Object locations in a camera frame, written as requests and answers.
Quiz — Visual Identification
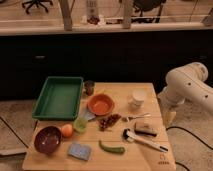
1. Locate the blue sponge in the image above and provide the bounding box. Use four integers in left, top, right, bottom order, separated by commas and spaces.
68, 143, 91, 161

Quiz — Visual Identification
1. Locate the wooden post right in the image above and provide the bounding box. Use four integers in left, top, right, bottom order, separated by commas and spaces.
122, 0, 133, 29

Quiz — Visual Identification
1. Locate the orange red bowl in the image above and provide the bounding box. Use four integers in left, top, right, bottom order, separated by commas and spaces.
87, 94, 115, 116

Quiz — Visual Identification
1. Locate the black office chair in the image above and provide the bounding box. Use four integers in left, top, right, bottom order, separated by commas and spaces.
22, 0, 53, 14

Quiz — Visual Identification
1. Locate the wooden post left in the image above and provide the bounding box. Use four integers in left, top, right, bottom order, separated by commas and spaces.
59, 0, 72, 31

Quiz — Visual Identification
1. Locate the orange fruit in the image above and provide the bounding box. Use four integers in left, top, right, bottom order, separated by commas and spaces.
61, 124, 73, 138

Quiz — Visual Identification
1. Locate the dark maroon bowl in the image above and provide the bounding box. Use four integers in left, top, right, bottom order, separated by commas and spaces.
34, 126, 62, 155

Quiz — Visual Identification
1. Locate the green pepper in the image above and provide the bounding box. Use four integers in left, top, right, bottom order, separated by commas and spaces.
98, 140, 125, 155

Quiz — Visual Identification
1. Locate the green plastic tray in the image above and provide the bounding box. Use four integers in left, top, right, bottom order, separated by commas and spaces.
32, 76, 83, 121

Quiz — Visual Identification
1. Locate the grey spatula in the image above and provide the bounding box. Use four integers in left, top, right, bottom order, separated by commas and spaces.
81, 108, 96, 121

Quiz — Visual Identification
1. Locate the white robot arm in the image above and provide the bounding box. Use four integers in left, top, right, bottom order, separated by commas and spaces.
157, 62, 213, 127

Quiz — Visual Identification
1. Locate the bunch of dark grapes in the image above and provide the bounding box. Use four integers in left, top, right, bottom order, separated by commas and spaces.
99, 114, 121, 131

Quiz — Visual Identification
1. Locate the wooden post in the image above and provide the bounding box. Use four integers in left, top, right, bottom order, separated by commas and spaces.
59, 0, 72, 31
122, 0, 133, 29

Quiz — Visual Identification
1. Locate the black cable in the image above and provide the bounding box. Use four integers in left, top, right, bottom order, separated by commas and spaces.
165, 125, 213, 151

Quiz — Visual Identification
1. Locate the small green cup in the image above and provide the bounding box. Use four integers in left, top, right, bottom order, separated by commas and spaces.
73, 117, 87, 133

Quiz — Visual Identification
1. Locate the dark metal cup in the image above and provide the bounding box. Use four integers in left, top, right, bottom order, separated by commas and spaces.
84, 80, 95, 96

